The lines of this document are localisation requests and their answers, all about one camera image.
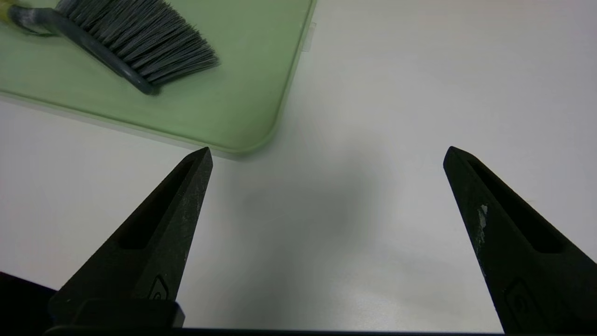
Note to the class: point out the light green plastic tray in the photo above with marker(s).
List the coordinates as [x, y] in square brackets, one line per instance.
[224, 93]

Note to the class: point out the dark robot chassis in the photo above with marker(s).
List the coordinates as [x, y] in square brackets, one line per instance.
[21, 303]

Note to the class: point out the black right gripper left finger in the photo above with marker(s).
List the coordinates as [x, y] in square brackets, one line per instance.
[149, 242]

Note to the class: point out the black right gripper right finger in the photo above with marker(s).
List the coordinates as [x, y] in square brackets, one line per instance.
[522, 261]

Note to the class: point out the clear tape piece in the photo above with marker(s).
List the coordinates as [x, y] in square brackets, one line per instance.
[309, 37]

